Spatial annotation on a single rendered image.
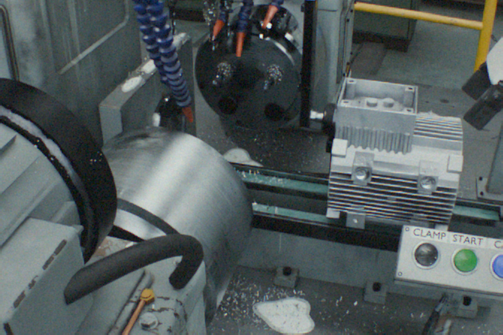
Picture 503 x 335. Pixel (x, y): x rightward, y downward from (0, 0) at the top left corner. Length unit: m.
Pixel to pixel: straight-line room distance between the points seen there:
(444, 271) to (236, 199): 0.28
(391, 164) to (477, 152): 0.62
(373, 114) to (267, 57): 0.35
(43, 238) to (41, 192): 0.05
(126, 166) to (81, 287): 0.34
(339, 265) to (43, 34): 0.62
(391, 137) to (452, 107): 0.81
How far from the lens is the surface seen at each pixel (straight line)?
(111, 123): 0.93
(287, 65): 1.18
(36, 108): 0.47
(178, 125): 1.12
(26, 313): 0.37
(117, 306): 0.54
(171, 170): 0.73
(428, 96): 1.76
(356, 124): 0.91
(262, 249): 1.07
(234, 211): 0.77
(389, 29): 4.11
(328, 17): 1.37
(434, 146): 0.94
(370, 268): 1.05
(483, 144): 1.57
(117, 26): 1.15
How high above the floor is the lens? 1.56
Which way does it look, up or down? 32 degrees down
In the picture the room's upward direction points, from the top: straight up
